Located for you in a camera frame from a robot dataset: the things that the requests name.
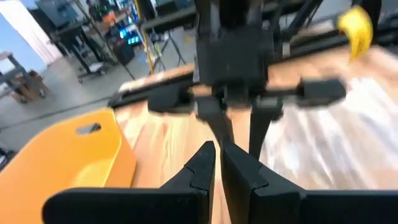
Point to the cardboard box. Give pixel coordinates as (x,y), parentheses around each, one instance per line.
(31,90)

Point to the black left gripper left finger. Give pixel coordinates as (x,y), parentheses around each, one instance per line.
(130,207)

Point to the yellow plastic bin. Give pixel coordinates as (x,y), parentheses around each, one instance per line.
(62,155)

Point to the wheeled workbench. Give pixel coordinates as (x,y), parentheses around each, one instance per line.
(18,67)

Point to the black desk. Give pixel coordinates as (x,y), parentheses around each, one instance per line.
(71,31)

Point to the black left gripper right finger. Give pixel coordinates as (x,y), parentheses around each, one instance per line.
(280,207)

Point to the clear plastic zip bag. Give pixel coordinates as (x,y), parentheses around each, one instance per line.
(342,149)

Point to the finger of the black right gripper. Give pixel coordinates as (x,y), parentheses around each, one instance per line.
(261,124)
(216,118)

